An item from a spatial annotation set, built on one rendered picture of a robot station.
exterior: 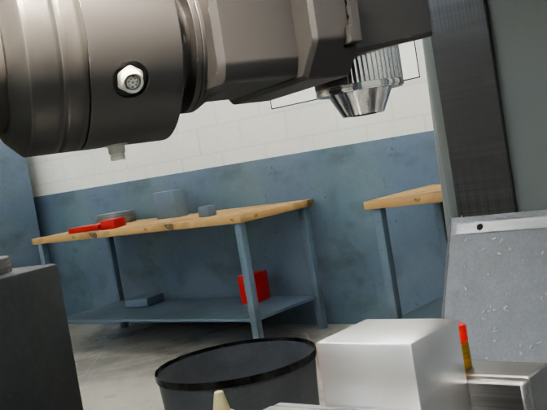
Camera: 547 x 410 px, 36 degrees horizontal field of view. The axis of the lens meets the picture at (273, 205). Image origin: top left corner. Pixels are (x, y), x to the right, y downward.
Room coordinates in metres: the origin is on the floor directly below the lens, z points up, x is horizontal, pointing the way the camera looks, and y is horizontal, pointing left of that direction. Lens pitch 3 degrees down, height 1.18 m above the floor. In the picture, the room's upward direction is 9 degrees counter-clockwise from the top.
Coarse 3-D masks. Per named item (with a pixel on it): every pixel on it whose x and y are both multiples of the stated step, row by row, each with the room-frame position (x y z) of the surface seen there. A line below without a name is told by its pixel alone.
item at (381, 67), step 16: (384, 48) 0.43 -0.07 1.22; (352, 64) 0.43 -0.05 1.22; (368, 64) 0.43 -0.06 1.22; (384, 64) 0.43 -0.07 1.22; (400, 64) 0.44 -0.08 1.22; (336, 80) 0.43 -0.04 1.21; (352, 80) 0.43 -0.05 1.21; (368, 80) 0.43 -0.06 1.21; (384, 80) 0.43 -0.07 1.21; (400, 80) 0.44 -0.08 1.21; (320, 96) 0.44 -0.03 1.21
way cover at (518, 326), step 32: (480, 224) 0.81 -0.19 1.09; (512, 224) 0.78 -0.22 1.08; (544, 224) 0.76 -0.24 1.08; (448, 256) 0.82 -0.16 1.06; (480, 256) 0.79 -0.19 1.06; (512, 256) 0.77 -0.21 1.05; (544, 256) 0.75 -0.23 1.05; (448, 288) 0.80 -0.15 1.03; (480, 288) 0.78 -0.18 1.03; (512, 288) 0.76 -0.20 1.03; (544, 288) 0.74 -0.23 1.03; (480, 320) 0.77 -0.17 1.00; (512, 320) 0.75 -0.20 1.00; (544, 320) 0.73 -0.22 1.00; (480, 352) 0.76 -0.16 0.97; (512, 352) 0.74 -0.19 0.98; (544, 352) 0.72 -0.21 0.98
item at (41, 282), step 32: (0, 256) 0.74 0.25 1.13; (0, 288) 0.68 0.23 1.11; (32, 288) 0.71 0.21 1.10; (0, 320) 0.67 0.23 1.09; (32, 320) 0.70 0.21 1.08; (64, 320) 0.73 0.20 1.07; (0, 352) 0.67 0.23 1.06; (32, 352) 0.70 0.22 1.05; (64, 352) 0.73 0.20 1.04; (0, 384) 0.66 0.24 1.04; (32, 384) 0.69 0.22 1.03; (64, 384) 0.72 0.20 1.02
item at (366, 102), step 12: (336, 96) 0.44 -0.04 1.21; (348, 96) 0.44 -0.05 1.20; (360, 96) 0.43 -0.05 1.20; (372, 96) 0.43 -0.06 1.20; (384, 96) 0.44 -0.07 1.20; (336, 108) 0.45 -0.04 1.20; (348, 108) 0.44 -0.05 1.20; (360, 108) 0.44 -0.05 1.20; (372, 108) 0.44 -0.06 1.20; (384, 108) 0.45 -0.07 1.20
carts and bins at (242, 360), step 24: (192, 360) 2.59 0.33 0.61; (216, 360) 2.63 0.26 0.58; (240, 360) 2.64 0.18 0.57; (264, 360) 2.63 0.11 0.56; (288, 360) 2.59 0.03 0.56; (312, 360) 2.35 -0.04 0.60; (168, 384) 2.26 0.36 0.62; (192, 384) 2.21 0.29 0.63; (216, 384) 2.19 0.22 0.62; (240, 384) 2.18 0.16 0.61; (264, 384) 2.20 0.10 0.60; (288, 384) 2.24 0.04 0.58; (312, 384) 2.33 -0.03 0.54; (168, 408) 2.31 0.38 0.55; (192, 408) 2.23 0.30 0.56; (240, 408) 2.19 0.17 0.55; (264, 408) 2.20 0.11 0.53
